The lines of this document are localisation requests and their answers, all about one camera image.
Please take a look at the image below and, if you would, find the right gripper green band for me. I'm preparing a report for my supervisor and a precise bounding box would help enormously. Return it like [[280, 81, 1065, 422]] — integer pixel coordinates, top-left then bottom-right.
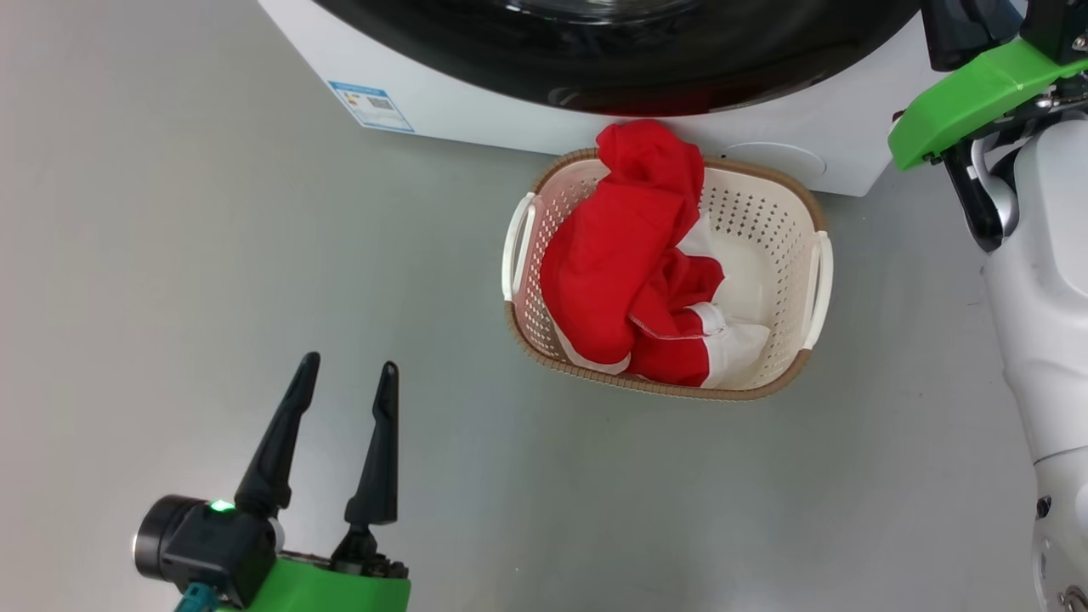
[[888, 0, 1088, 171]]

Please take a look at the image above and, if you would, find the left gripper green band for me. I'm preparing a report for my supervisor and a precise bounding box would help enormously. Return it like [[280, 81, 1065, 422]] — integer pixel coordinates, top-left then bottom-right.
[[217, 352, 411, 612]]

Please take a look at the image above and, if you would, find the black round washer door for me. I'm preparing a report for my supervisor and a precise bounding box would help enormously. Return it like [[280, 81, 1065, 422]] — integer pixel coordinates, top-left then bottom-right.
[[310, 0, 923, 117]]

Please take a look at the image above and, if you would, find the red and white garment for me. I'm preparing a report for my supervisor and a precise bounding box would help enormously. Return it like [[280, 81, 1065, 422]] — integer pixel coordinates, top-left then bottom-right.
[[540, 119, 773, 389]]

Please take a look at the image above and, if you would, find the cream laundry basket brown rim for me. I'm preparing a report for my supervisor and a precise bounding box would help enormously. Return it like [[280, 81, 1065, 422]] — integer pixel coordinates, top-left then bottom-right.
[[501, 147, 834, 402]]

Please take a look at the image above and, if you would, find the white front-load washing machine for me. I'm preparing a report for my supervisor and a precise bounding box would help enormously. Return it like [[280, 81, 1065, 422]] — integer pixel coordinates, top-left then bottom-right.
[[258, 0, 944, 198]]

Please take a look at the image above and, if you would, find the round white filter cover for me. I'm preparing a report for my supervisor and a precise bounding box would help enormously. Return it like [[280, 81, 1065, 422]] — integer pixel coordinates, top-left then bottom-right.
[[722, 142, 827, 179]]

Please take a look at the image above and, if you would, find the blue energy label sticker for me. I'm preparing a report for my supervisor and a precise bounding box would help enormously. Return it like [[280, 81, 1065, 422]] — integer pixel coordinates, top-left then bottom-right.
[[328, 81, 416, 133]]

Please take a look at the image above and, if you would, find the left black cable teal plug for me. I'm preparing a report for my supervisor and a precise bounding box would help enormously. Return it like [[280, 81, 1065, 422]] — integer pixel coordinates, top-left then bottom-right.
[[174, 582, 222, 612]]

